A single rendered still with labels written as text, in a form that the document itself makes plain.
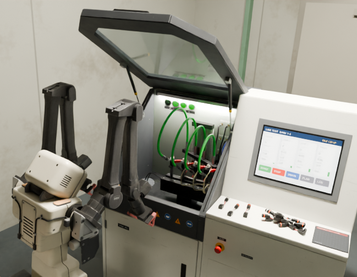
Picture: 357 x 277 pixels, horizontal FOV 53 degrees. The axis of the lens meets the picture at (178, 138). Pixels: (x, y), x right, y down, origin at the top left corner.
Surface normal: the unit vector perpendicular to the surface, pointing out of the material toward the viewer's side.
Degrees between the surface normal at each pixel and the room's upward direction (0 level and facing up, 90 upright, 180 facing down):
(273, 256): 90
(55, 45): 90
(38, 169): 48
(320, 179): 76
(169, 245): 90
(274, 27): 90
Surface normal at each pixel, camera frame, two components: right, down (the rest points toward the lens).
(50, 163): -0.41, -0.45
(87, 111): 0.80, 0.25
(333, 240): 0.05, -0.94
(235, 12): -0.61, 0.25
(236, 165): -0.44, 0.05
